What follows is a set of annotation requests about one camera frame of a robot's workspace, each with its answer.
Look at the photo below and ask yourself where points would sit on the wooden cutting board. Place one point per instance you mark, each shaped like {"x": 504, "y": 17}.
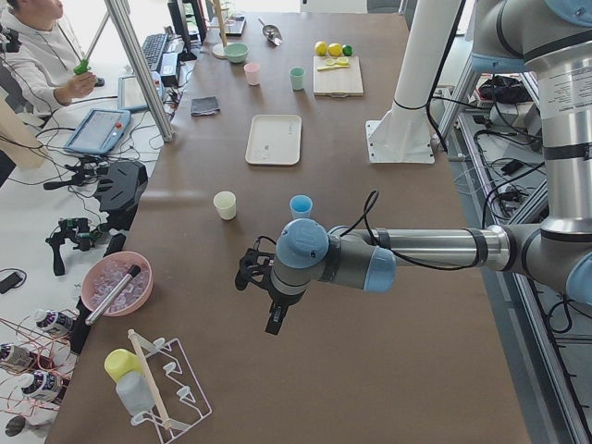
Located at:
{"x": 338, "y": 82}

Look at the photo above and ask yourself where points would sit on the blue teach pendant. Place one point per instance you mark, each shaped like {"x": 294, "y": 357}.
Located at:
{"x": 130, "y": 96}
{"x": 99, "y": 132}

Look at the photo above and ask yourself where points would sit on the yellow cup on rack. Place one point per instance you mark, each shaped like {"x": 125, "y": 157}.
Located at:
{"x": 119, "y": 362}

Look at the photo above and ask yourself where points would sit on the green lime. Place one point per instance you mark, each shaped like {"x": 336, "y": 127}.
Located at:
{"x": 347, "y": 50}

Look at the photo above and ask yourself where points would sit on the green bowl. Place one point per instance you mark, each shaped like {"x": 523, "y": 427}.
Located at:
{"x": 236, "y": 53}

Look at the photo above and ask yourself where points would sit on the green plastic cup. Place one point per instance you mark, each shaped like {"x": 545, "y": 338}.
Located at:
{"x": 297, "y": 78}

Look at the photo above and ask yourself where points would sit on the whole yellow lemon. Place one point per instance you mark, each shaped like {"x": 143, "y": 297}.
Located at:
{"x": 320, "y": 48}
{"x": 334, "y": 49}

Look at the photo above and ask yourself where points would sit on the white wire cup rack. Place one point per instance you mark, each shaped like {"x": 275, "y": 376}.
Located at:
{"x": 180, "y": 403}

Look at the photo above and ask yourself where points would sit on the grey folded cloth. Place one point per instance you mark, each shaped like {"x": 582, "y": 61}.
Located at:
{"x": 204, "y": 106}

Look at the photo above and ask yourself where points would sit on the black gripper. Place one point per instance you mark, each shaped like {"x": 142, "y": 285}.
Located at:
{"x": 283, "y": 300}

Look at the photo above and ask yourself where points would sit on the cream plastic cup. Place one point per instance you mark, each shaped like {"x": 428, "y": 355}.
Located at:
{"x": 225, "y": 203}

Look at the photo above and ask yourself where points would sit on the clear cup on rack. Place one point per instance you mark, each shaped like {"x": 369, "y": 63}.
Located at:
{"x": 134, "y": 393}

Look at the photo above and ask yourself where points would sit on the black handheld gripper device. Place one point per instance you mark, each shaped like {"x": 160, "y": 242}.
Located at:
{"x": 77, "y": 230}

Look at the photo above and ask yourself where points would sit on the wooden cup stand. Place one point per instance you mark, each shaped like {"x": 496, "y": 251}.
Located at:
{"x": 218, "y": 23}

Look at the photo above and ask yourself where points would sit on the purple label bottle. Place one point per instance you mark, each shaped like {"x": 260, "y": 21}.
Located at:
{"x": 54, "y": 323}

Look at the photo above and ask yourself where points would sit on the black keyboard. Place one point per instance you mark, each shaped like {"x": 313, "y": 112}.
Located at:
{"x": 153, "y": 47}

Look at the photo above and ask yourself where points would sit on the pink plastic cup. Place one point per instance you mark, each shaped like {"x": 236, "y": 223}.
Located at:
{"x": 252, "y": 73}

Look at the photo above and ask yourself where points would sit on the yellow plastic knife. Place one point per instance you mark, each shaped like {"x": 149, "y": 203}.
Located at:
{"x": 331, "y": 67}

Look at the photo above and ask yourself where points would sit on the cream rabbit tray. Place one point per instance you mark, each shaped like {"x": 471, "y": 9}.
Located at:
{"x": 274, "y": 140}

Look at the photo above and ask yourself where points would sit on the aluminium frame post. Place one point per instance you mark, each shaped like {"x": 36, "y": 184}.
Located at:
{"x": 120, "y": 16}

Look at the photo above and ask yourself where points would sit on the metal muddler in bowl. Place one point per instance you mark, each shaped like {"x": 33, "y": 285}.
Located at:
{"x": 132, "y": 273}

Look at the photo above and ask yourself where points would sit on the metal scoop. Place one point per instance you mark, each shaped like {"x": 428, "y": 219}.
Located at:
{"x": 271, "y": 33}

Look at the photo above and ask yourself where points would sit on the seated person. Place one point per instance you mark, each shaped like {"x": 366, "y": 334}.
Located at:
{"x": 49, "y": 51}

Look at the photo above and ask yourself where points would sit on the blue plastic cup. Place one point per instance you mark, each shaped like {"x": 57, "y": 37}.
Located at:
{"x": 301, "y": 206}

